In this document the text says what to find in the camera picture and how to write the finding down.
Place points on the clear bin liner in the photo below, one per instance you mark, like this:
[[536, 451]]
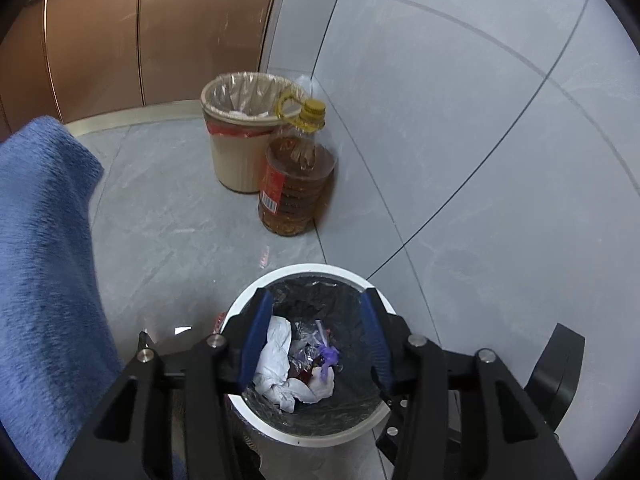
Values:
[[240, 95]]

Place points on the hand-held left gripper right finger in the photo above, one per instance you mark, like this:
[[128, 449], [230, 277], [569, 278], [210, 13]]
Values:
[[375, 342]]

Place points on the black bin liner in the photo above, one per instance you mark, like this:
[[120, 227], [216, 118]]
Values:
[[320, 300]]

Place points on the blue fleece blanket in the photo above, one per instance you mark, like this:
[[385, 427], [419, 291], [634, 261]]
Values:
[[45, 270]]

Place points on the purple plastic bag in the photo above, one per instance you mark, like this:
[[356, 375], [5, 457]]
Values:
[[328, 356]]

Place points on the brown kitchen base cabinet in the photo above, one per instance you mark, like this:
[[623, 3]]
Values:
[[175, 35]]

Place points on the white round trash bin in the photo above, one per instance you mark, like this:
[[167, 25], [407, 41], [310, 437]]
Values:
[[310, 272]]

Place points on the large white crumpled tissue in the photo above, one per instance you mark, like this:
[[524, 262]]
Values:
[[272, 360]]

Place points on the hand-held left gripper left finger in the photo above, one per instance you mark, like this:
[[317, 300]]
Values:
[[255, 337]]

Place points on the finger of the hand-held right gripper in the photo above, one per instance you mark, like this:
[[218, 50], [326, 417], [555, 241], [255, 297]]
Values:
[[392, 425]]

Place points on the beige ribbed bin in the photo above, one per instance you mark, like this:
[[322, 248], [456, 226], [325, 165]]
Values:
[[235, 160]]

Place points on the cooking oil bottle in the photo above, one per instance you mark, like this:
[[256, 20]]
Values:
[[295, 185]]

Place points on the red snack wrapper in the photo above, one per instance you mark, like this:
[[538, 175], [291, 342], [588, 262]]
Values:
[[311, 375]]

